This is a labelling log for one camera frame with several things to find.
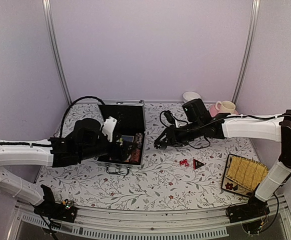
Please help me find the blue playing card deck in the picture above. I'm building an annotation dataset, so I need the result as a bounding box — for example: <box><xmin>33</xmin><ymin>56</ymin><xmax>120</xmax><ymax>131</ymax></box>
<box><xmin>121</xmin><ymin>135</ymin><xmax>135</xmax><ymax>143</ymax></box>

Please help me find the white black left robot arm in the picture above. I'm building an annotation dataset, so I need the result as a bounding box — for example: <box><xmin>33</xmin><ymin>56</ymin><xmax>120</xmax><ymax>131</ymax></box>
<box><xmin>0</xmin><ymin>117</ymin><xmax>144</xmax><ymax>217</ymax></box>

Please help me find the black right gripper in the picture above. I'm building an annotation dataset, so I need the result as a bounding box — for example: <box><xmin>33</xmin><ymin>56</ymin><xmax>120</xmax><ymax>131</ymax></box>
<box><xmin>155</xmin><ymin>119</ymin><xmax>204</xmax><ymax>147</ymax></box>

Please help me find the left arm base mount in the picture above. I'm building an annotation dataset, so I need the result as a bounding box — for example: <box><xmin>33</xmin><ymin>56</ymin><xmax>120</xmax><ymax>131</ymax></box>
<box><xmin>34</xmin><ymin>184</ymin><xmax>78</xmax><ymax>223</ymax></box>

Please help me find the red dice pair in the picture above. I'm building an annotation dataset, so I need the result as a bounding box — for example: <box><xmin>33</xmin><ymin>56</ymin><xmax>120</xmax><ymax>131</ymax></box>
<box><xmin>179</xmin><ymin>159</ymin><xmax>189</xmax><ymax>168</ymax></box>

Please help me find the pink saucer plate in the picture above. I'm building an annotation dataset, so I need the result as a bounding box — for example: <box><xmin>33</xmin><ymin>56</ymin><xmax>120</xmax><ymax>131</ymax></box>
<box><xmin>208</xmin><ymin>104</ymin><xmax>240</xmax><ymax>118</ymax></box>

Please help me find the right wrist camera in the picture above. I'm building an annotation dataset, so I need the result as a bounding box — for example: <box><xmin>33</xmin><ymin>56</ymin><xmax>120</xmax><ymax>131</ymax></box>
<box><xmin>182</xmin><ymin>98</ymin><xmax>212</xmax><ymax>126</ymax></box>

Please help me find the woven bamboo tray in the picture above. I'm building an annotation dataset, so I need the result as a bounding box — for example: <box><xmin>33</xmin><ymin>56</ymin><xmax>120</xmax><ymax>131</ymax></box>
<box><xmin>221</xmin><ymin>154</ymin><xmax>269</xmax><ymax>198</ymax></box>

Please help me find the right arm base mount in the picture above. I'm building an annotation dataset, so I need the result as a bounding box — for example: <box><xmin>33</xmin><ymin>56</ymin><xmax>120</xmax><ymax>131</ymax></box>
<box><xmin>225</xmin><ymin>195</ymin><xmax>270</xmax><ymax>223</ymax></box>

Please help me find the white ceramic bowl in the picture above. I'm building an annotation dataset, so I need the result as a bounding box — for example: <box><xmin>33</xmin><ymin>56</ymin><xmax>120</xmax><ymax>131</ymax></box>
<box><xmin>182</xmin><ymin>91</ymin><xmax>202</xmax><ymax>103</ymax></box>

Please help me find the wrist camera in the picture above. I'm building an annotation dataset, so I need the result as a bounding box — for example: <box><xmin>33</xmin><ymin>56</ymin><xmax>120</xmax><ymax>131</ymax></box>
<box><xmin>101</xmin><ymin>116</ymin><xmax>118</xmax><ymax>143</ymax></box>
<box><xmin>182</xmin><ymin>98</ymin><xmax>212</xmax><ymax>126</ymax></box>

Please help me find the aluminium poker case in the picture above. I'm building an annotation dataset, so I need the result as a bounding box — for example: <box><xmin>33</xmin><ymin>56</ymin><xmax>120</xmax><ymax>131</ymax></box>
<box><xmin>98</xmin><ymin>99</ymin><xmax>146</xmax><ymax>176</ymax></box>

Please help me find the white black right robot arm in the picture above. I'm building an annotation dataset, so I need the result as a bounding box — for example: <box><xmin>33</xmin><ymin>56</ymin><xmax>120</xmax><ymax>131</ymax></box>
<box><xmin>154</xmin><ymin>109</ymin><xmax>291</xmax><ymax>218</ymax></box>

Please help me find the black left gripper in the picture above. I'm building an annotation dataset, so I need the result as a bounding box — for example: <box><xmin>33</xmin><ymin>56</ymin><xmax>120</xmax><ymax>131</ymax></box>
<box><xmin>78</xmin><ymin>132</ymin><xmax>138</xmax><ymax>161</ymax></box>

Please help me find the black red triangle card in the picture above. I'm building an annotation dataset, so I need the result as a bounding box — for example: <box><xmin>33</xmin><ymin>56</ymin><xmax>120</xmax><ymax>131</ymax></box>
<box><xmin>192</xmin><ymin>158</ymin><xmax>205</xmax><ymax>170</ymax></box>

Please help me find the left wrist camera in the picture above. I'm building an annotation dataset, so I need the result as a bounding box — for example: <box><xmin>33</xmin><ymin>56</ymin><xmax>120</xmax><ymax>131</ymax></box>
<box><xmin>101</xmin><ymin>116</ymin><xmax>118</xmax><ymax>143</ymax></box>

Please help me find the cream ribbed mug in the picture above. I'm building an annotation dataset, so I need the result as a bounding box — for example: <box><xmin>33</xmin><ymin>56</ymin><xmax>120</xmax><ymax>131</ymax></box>
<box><xmin>214</xmin><ymin>100</ymin><xmax>236</xmax><ymax>114</ymax></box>

